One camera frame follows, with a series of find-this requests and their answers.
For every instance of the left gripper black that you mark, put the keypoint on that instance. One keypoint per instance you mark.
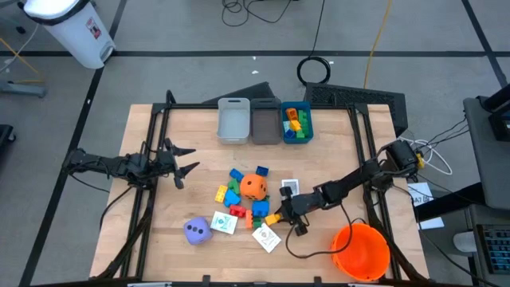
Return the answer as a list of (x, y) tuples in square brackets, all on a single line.
[(159, 163)]

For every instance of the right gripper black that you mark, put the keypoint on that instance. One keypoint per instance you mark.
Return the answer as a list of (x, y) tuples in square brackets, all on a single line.
[(307, 203)]

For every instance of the yellow toy block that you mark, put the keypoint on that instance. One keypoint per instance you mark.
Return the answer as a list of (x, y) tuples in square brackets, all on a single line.
[(272, 219), (221, 194), (295, 125)]

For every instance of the large blue toy block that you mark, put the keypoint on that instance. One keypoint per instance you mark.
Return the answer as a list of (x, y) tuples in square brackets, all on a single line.
[(261, 209)]

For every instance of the playing card box black print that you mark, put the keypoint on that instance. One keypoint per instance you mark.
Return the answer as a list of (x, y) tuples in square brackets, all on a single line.
[(291, 184)]

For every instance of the small green toy block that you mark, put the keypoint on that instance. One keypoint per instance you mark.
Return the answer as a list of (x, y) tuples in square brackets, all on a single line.
[(257, 224)]

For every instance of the playing card box brown print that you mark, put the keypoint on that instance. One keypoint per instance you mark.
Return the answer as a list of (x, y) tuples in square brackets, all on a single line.
[(267, 240)]

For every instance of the slim orange toy block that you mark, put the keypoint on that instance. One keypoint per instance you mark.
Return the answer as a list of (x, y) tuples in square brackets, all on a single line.
[(249, 220)]

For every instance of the orange foam die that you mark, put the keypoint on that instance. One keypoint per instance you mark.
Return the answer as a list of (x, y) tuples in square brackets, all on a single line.
[(253, 187)]

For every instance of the red toy block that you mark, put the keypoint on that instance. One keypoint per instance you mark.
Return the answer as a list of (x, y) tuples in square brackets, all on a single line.
[(237, 211)]

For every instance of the playing card box teal print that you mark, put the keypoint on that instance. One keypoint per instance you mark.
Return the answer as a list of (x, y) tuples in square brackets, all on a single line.
[(224, 222)]

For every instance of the purple foam die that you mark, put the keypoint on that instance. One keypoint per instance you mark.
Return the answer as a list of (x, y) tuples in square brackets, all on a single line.
[(197, 231)]

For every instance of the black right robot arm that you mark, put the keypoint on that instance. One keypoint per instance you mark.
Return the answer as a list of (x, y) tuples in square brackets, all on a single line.
[(358, 175)]

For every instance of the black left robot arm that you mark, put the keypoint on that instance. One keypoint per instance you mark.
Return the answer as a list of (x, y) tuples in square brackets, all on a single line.
[(99, 163)]

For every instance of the light grey plastic bin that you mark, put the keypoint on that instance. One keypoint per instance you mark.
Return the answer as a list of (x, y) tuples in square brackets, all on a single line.
[(234, 121)]

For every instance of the orange plastic bucket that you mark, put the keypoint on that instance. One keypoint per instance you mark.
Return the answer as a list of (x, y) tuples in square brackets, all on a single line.
[(366, 255)]

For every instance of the dark grey plastic bin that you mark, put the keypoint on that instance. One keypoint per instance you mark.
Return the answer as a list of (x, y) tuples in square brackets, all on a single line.
[(266, 123)]

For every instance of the black wedge panel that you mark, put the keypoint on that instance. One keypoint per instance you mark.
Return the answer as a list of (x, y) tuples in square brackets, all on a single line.
[(251, 95)]

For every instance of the blue plastic bin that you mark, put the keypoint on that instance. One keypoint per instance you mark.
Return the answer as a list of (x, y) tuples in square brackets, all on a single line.
[(283, 104)]

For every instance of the white paper label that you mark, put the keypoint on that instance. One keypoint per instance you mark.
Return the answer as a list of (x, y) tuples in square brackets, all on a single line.
[(420, 195)]

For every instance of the black perforated panel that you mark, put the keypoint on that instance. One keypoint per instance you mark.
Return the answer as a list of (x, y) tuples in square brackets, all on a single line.
[(350, 96)]

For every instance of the white paper sheet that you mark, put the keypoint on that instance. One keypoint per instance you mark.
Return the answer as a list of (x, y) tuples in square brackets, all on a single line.
[(432, 223)]

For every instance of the black desk beam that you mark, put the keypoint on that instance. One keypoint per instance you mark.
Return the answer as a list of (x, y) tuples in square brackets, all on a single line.
[(446, 203)]

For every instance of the white trash can black rim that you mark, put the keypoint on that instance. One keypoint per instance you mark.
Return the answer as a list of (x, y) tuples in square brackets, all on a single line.
[(75, 32)]

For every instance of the grey floor stand foot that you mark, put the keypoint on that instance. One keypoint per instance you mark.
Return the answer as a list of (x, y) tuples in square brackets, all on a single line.
[(24, 89)]

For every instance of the grey computer mouse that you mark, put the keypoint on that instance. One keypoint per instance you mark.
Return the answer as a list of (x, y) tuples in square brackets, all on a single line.
[(464, 241)]

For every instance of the black floor object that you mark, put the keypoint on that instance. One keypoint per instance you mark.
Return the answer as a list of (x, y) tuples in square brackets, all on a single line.
[(6, 137)]

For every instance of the grey desk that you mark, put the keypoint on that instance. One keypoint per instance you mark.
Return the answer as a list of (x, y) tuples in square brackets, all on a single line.
[(486, 159)]

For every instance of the black keyboard blue backlight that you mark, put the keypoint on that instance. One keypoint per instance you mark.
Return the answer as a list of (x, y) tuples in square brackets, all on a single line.
[(496, 247)]

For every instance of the black device on desk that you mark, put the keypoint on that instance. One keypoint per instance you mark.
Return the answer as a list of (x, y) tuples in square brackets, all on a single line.
[(500, 119)]

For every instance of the black metal rig frame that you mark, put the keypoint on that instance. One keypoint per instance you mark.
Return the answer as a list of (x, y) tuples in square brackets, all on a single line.
[(187, 106)]

